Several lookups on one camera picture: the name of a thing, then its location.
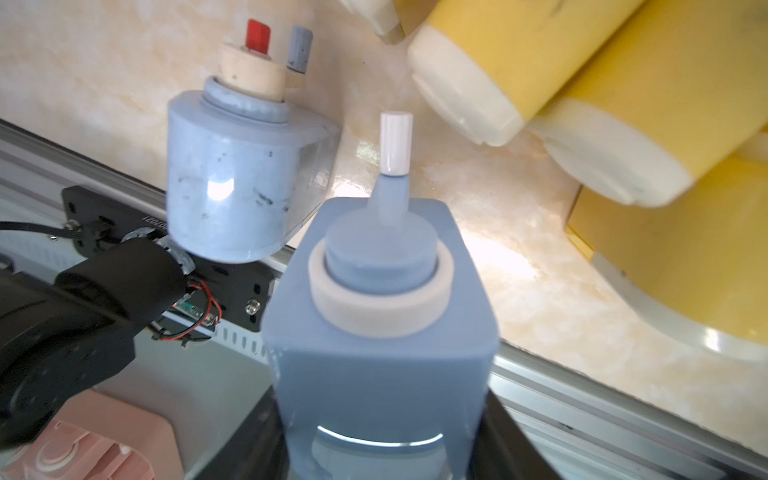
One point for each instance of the pink plastic object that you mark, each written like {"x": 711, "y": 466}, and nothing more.
{"x": 95, "y": 436}

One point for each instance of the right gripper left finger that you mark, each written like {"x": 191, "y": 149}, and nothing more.
{"x": 257, "y": 450}

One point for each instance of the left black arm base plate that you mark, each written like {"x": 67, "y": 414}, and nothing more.
{"x": 237, "y": 294}

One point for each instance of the aluminium mounting rail frame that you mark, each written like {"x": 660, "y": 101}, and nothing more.
{"x": 583, "y": 429}

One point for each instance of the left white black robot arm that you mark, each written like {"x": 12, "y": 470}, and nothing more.
{"x": 60, "y": 339}

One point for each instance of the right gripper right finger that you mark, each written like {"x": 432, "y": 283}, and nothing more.
{"x": 502, "y": 451}

